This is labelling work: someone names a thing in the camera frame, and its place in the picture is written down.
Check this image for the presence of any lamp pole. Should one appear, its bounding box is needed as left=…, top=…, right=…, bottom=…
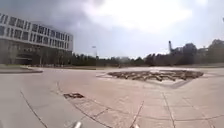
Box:
left=91, top=45, right=100, bottom=68

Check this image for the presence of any beige paved plaza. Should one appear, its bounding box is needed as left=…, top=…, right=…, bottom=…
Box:
left=0, top=66, right=224, bottom=128

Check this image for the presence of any row of trees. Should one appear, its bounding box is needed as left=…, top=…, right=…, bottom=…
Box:
left=68, top=38, right=224, bottom=68

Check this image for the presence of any rock bed in plaza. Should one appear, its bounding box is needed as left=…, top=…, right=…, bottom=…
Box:
left=107, top=69, right=205, bottom=83

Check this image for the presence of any dark drain cover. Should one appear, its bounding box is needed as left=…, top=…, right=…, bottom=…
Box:
left=63, top=92, right=86, bottom=100

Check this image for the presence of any tall tower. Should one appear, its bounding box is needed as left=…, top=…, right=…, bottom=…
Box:
left=167, top=40, right=175, bottom=56

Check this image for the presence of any white building with window rows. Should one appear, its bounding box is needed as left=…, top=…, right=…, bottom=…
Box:
left=0, top=12, right=75, bottom=66

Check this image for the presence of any raised planter kerb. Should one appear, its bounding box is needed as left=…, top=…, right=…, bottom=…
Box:
left=0, top=65, right=44, bottom=75

